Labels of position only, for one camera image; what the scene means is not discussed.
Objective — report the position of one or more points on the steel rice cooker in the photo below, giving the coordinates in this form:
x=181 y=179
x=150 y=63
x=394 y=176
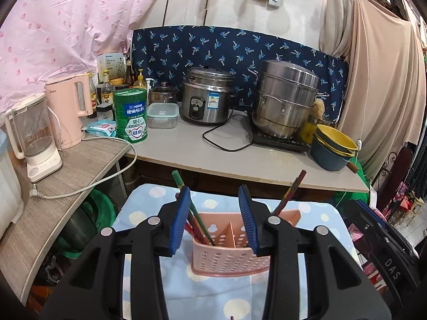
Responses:
x=206 y=100

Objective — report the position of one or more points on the green chopstick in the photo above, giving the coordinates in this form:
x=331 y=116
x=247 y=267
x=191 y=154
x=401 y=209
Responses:
x=180 y=181

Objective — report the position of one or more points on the wooden side counter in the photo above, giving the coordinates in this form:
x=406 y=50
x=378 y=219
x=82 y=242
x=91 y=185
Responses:
x=50 y=206

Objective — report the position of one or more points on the pink electric kettle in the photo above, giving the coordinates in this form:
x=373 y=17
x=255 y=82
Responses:
x=68 y=113

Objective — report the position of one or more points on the navy leaf print cloth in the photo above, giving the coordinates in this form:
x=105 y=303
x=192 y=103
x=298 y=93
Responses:
x=233 y=46

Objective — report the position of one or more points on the yellow pump dispenser bottle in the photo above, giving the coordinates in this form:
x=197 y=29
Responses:
x=140 y=81

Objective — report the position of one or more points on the green plastic bag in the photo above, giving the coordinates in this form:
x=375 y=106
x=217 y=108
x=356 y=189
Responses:
x=361 y=173

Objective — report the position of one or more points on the dark red chopstick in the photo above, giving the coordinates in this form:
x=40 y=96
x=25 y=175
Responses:
x=293 y=186
x=287 y=195

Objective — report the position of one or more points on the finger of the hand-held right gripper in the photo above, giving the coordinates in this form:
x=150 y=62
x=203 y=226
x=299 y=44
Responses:
x=362 y=225
x=370 y=209

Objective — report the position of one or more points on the wooden rolling pin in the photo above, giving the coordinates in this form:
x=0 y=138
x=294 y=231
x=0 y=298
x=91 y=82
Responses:
x=352 y=168

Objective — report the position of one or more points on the green basin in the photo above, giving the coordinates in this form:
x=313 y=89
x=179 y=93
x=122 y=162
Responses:
x=100 y=206

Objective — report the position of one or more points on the black metal chair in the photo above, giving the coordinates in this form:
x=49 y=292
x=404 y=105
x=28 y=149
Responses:
x=398 y=166

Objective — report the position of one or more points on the black induction cooktop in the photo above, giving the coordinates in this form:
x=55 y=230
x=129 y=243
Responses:
x=283 y=144

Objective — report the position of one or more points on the brown glass bottle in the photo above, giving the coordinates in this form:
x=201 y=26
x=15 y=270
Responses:
x=128 y=73

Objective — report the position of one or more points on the pink perforated utensil basket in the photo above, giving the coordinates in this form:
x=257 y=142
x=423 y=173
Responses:
x=223 y=260

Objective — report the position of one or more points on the grey counter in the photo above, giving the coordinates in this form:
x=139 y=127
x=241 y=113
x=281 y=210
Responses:
x=186 y=155

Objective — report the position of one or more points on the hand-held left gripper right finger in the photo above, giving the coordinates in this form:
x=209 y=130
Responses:
x=250 y=223

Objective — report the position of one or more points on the loofah sponge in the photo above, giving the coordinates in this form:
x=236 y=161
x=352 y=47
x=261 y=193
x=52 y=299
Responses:
x=319 y=108

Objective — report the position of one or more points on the white carton box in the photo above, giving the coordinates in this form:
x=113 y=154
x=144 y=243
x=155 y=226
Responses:
x=110 y=68

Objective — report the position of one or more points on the wet wipes pack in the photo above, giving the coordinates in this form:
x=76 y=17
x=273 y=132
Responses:
x=100 y=128

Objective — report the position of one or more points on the steel stacked steamer pot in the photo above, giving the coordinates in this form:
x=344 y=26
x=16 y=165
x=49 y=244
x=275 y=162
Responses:
x=287 y=100

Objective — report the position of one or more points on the white blender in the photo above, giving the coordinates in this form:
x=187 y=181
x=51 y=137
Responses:
x=33 y=140

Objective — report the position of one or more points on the pink printed cloth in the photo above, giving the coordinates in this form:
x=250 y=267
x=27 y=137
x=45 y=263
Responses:
x=398 y=203

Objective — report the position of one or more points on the dark soy sauce bottle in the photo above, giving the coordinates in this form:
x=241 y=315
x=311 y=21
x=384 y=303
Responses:
x=92 y=98

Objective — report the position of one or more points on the blue planet print tablecloth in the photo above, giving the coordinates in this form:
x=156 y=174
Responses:
x=186 y=293

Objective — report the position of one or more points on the pink dotted curtain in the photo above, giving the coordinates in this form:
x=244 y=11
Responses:
x=66 y=23

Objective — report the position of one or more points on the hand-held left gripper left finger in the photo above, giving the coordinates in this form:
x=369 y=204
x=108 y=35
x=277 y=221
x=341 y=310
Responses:
x=178 y=223

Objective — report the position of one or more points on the small steel lidded pot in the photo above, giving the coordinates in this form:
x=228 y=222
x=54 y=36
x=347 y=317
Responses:
x=163 y=94

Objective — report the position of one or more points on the beige curtain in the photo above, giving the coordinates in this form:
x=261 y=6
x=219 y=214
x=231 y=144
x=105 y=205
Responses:
x=377 y=73

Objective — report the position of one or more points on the clear food container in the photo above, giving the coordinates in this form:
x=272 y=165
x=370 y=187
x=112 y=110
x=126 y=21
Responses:
x=162 y=116

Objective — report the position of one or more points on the green tin can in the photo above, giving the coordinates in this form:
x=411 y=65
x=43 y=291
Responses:
x=130 y=115

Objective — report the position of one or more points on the white dish drainer box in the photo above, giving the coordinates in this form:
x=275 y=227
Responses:
x=8 y=190

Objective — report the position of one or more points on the yellow bowl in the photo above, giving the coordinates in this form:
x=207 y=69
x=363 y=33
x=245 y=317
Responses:
x=335 y=140

